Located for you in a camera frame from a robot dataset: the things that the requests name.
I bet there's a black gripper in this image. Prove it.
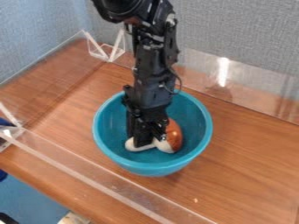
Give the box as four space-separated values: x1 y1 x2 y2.
123 65 178 147

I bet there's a white brown toy mushroom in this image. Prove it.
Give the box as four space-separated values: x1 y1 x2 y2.
126 119 183 154

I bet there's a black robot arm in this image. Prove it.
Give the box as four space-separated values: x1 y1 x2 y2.
91 0 181 148

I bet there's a blue plastic bowl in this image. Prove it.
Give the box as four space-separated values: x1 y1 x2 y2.
93 91 214 177

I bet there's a clear acrylic back barrier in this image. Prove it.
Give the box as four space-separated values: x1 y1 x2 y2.
83 29 299 126

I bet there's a clear acrylic front barrier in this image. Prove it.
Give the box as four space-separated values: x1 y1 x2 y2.
0 102 218 224

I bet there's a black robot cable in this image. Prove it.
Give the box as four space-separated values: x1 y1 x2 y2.
161 66 183 95

